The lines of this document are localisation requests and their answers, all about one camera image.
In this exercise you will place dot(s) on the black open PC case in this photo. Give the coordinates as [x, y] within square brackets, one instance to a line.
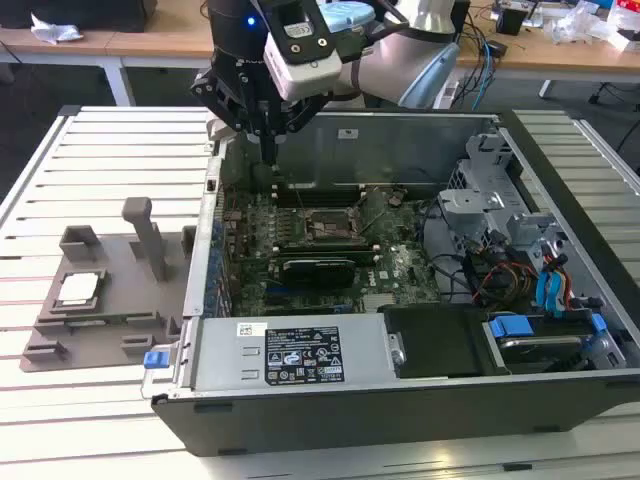
[350, 415]

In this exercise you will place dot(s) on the green motherboard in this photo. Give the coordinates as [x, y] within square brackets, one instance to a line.
[400, 260]

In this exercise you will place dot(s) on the wooden desk white frame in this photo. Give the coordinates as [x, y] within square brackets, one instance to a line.
[550, 55]
[165, 40]

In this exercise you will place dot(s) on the large black box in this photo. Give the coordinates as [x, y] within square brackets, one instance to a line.
[75, 12]

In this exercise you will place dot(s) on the white cardboard box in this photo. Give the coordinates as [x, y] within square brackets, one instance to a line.
[629, 42]

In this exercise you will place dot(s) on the black graphics card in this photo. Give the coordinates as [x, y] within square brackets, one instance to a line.
[320, 274]

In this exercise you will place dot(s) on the thin metal locking lever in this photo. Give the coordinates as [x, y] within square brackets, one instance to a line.
[300, 200]

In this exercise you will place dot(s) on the small black open box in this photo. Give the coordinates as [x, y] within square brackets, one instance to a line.
[512, 22]

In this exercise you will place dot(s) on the grey-brown parts rack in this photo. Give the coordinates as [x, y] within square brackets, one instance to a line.
[125, 300]

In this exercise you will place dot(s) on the black RAM slot pair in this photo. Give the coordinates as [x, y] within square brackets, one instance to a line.
[320, 248]
[295, 197]

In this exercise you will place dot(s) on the small silver chipset heatsink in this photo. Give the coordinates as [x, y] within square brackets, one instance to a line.
[377, 301]

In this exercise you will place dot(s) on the black plastic cover panel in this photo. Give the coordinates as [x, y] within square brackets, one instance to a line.
[435, 340]

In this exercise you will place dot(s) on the grey plastic case latch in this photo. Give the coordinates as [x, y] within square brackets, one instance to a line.
[217, 131]

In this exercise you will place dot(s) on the grey power supply unit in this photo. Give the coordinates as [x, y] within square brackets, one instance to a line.
[220, 350]

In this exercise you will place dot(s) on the silver metal drive cage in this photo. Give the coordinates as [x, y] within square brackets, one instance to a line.
[470, 210]

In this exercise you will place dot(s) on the green RAM stick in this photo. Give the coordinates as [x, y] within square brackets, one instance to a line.
[107, 319]

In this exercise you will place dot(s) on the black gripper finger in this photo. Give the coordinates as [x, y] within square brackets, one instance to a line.
[295, 117]
[225, 105]

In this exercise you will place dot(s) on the blue plastic case latch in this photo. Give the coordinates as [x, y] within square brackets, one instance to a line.
[155, 361]

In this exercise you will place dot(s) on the small black adapter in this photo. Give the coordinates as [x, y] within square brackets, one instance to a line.
[497, 48]

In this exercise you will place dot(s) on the hard disk in blue carrier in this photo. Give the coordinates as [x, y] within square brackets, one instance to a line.
[510, 327]

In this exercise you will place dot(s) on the clear plastic bag pile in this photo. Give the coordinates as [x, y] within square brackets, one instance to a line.
[575, 22]

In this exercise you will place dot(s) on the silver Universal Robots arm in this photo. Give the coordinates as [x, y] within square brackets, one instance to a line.
[390, 65]

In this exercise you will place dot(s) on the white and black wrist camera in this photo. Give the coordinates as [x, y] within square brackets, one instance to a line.
[310, 75]

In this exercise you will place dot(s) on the silver square CPU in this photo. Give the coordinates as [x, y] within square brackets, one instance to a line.
[77, 289]

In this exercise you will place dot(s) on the CPU socket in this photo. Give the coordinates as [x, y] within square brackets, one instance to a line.
[330, 226]

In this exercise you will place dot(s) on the white power strip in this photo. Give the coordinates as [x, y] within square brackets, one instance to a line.
[447, 95]

